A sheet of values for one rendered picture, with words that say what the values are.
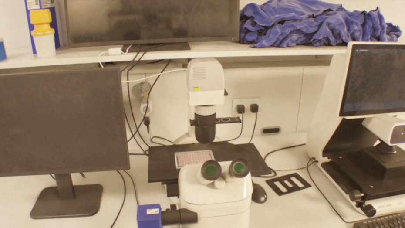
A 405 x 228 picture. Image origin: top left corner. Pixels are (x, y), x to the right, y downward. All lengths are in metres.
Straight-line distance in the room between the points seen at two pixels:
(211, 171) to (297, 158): 0.86
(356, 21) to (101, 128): 1.14
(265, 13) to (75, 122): 0.91
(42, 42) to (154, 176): 0.69
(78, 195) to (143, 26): 0.72
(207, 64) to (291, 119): 0.91
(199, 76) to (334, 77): 0.61
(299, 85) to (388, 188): 0.71
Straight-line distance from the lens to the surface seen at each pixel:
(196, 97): 0.87
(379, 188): 1.21
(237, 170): 0.69
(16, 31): 1.68
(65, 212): 1.20
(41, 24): 1.29
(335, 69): 1.25
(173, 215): 0.81
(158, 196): 1.20
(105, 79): 0.95
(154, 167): 0.99
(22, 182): 1.47
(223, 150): 1.07
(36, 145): 1.08
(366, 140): 1.48
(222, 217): 0.83
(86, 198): 1.24
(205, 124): 0.91
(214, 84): 0.87
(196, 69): 0.86
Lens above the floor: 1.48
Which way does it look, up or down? 23 degrees down
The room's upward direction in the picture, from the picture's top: straight up
